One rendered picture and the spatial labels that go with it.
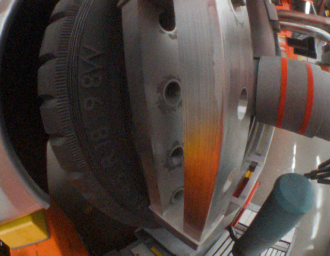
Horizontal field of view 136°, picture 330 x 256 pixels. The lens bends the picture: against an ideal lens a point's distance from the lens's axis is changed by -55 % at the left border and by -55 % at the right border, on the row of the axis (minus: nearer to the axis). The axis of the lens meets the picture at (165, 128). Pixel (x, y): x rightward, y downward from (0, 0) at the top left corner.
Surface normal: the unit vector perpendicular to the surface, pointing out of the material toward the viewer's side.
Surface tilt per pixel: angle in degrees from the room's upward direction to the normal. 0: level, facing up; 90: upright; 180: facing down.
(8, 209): 90
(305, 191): 0
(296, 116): 109
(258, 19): 90
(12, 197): 90
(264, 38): 90
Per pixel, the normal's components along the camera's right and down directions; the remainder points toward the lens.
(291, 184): -0.08, -0.91
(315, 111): -0.73, 0.39
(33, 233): 0.68, 0.24
